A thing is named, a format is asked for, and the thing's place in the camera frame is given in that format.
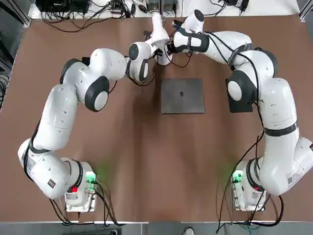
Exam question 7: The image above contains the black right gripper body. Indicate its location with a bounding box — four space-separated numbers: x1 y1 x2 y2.
165 40 177 54

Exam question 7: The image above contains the grey laptop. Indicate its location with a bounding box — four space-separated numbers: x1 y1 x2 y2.
160 78 205 115

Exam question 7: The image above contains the black usb hub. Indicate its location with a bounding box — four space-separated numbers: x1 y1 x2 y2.
110 6 131 17

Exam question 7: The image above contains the black equipment box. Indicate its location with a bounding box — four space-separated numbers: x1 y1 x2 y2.
35 0 90 13

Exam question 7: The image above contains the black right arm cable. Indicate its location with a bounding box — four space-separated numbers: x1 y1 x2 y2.
204 31 265 105

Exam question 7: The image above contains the long black table cable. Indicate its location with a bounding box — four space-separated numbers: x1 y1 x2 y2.
40 9 105 33

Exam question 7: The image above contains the black right base cable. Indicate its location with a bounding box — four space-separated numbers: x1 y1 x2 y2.
216 131 285 234

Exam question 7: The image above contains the black base cable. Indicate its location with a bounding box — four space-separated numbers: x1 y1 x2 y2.
48 181 127 226
216 131 285 234

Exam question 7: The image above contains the black left base cable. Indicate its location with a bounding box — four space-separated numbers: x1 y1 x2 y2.
48 181 127 226

